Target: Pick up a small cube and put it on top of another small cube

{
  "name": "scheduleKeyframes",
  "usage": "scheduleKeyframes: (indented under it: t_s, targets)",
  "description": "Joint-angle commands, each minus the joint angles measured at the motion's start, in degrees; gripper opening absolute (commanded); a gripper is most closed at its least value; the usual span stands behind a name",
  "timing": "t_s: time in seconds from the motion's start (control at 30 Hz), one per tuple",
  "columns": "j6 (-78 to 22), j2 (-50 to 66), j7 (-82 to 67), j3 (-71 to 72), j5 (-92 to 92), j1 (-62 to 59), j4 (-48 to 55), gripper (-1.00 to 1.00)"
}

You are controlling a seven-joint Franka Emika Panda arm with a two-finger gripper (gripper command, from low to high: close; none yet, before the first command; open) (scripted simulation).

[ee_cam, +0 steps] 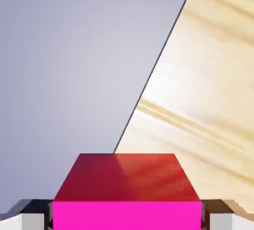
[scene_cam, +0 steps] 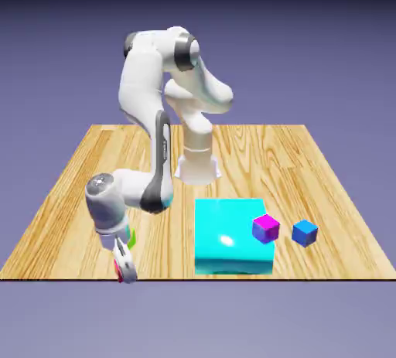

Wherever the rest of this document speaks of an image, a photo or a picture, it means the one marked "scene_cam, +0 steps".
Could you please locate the large cyan box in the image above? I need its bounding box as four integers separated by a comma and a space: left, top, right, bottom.
194, 198, 275, 276

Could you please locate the small magenta cube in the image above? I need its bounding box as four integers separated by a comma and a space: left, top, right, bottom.
251, 213, 281, 245

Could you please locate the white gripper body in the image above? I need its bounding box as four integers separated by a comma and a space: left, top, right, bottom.
112, 237, 138, 285

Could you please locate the small red cube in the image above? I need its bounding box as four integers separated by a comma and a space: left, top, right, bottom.
113, 258, 124, 284

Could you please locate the small blue cube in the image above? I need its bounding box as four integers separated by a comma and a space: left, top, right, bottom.
291, 219, 319, 248

